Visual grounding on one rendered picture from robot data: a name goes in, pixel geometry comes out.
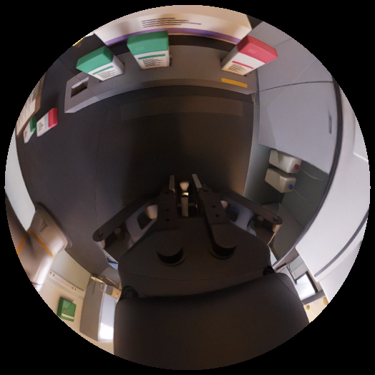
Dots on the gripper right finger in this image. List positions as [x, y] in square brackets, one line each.
[215, 216]

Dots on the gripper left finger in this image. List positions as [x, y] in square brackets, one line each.
[167, 211]

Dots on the white slide mailer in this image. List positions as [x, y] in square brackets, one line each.
[184, 205]

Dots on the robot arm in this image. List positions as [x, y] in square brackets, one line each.
[44, 240]

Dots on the small red-capped white mailer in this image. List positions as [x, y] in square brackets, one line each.
[48, 121]

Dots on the small green-capped white mailer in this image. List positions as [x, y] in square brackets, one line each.
[30, 129]

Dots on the white canister blue cap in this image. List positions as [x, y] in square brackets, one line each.
[279, 180]

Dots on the white canister red cap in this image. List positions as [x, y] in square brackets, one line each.
[282, 159]

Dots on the white socket trunking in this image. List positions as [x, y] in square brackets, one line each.
[66, 281]

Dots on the white bench drawer unit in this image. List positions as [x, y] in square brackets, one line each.
[293, 117]

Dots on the white purple tissue box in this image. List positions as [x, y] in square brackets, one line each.
[175, 27]

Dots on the green wall box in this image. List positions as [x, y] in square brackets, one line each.
[66, 308]

